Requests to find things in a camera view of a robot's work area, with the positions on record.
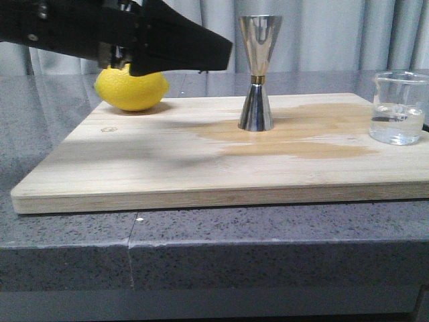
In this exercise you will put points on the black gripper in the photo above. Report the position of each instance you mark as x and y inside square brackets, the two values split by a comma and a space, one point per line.
[103, 31]

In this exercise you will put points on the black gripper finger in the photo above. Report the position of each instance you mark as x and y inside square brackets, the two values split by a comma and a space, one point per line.
[166, 40]

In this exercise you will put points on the steel double jigger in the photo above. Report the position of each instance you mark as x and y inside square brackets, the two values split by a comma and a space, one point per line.
[260, 33]

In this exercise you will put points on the clear glass beaker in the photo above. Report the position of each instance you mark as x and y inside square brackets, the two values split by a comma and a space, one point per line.
[400, 106]

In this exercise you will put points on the yellow lemon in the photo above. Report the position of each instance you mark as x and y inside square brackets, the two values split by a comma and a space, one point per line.
[131, 93]

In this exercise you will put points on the wooden cutting board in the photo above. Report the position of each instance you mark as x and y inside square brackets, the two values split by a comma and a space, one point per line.
[189, 152]

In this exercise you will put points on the grey curtain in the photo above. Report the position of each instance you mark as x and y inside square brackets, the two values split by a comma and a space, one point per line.
[315, 35]

